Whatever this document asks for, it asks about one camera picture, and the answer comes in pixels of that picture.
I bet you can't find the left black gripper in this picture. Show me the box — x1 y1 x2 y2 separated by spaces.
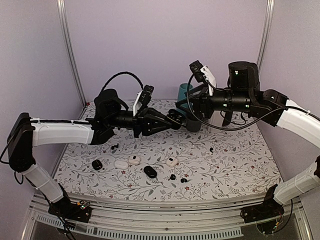
107 105 173 138

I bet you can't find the black earbud charging case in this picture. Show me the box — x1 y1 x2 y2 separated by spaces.
166 109 185 130

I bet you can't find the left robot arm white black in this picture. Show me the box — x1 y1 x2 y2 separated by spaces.
5 85 183 217

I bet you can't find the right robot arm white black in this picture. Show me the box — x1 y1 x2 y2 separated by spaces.
176 60 320 147

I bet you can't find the cream open earbud case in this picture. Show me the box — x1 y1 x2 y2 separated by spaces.
166 157 179 168

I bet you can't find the white open earbud case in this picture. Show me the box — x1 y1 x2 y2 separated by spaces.
128 155 141 166

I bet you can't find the black oval earbud case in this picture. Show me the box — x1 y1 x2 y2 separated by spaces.
143 166 157 179

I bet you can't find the white closed earbud case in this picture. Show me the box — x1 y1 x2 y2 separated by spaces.
114 160 129 170

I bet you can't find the black small earbud case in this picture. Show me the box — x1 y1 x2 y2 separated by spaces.
91 159 103 171

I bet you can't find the teal tall vase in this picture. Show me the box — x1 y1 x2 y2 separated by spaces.
177 83 194 116

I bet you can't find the dark grey mug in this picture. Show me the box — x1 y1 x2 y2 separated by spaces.
186 116 202 133

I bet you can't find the white ribbed vase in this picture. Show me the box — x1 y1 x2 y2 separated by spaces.
208 110 225 127

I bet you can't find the black earbud pair left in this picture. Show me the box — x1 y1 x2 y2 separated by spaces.
111 144 119 150

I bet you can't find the black hook earbud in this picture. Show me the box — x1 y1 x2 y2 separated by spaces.
180 178 188 183

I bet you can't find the floral patterned table mat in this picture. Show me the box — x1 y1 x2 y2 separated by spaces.
54 112 282 202

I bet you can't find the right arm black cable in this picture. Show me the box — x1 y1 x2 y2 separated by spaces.
186 73 288 131

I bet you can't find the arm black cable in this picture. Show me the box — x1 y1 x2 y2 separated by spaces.
101 71 145 93
186 73 288 131

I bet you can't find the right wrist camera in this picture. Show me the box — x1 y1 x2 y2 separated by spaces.
189 60 217 96

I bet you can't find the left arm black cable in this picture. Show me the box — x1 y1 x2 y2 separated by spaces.
101 71 145 93

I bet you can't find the right aluminium frame post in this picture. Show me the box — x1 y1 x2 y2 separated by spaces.
256 0 275 70

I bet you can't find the aluminium frame post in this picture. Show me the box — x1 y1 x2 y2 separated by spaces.
56 0 87 106
256 0 275 70

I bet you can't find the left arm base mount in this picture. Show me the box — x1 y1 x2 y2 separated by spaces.
48 199 93 223

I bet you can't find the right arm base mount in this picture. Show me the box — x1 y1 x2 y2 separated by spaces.
240 184 285 223

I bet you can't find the left aluminium frame post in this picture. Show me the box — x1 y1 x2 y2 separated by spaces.
56 0 87 106

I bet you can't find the front aluminium rail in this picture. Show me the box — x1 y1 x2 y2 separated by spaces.
22 194 311 238

